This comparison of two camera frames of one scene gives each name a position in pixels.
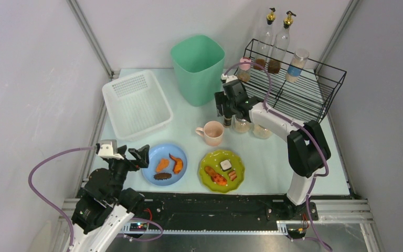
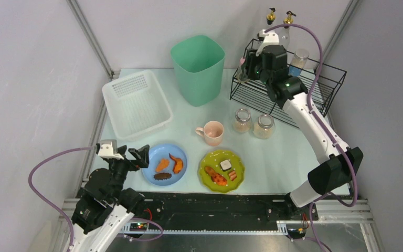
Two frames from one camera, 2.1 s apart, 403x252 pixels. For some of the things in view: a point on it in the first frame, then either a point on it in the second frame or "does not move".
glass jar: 241,126 does not move
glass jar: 262,132 does not move
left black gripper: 129,162 does not move
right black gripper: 224,104 -> 252,68
